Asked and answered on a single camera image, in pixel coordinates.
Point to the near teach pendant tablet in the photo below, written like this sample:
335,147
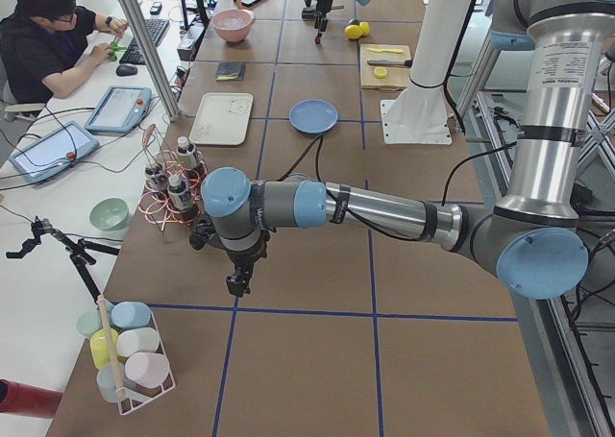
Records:
53,153

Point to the dark drink bottle front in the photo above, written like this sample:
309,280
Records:
181,198

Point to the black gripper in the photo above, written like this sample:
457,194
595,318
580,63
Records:
320,11
243,259

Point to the yellow cup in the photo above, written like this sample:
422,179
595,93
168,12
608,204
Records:
99,349

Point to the lemon half slice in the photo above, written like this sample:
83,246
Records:
380,72

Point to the cream bear tray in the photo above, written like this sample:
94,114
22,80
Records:
222,119

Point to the green bowl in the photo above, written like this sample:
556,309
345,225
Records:
111,214

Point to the blue plate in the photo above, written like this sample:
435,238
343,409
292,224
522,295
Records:
313,116

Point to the pink cup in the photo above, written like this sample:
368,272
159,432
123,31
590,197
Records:
148,369

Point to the yellow plastic knife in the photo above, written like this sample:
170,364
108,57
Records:
385,50

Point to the red cylinder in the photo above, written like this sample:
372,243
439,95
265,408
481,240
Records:
28,400

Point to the wooden cutting board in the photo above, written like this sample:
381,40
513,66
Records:
398,77

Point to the black computer mouse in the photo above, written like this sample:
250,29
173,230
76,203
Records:
126,70

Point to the far teach pendant tablet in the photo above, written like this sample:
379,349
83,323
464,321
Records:
119,110

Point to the round yellow lemon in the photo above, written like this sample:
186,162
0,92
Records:
353,32

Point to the dark drink bottle back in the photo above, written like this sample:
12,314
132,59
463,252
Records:
187,155

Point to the aluminium frame post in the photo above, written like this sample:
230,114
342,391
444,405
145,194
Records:
148,50

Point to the oval yellow lemon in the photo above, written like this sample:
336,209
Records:
365,28

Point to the grey yellow cloth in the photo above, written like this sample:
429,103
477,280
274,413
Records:
230,71

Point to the light blue lower cup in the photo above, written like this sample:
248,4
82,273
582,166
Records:
106,383

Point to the teach pendant tablet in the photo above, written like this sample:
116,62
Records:
53,153
119,110

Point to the dark drink bottle left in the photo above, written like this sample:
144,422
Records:
156,177

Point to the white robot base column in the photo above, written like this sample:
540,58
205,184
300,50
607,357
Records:
419,114

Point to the pink bowl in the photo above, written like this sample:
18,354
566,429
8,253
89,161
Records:
233,25

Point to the copper wire bottle rack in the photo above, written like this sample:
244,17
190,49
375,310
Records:
156,207

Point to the dark drink bottle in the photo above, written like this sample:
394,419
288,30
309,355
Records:
187,155
181,198
156,177

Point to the white cup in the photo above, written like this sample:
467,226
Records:
136,340

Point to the metal scoop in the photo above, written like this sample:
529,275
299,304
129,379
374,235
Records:
309,13

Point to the pale green cup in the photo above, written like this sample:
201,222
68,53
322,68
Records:
89,323

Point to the green toy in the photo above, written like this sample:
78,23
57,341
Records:
115,48

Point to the white wire cup rack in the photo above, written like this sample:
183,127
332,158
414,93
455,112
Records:
130,400

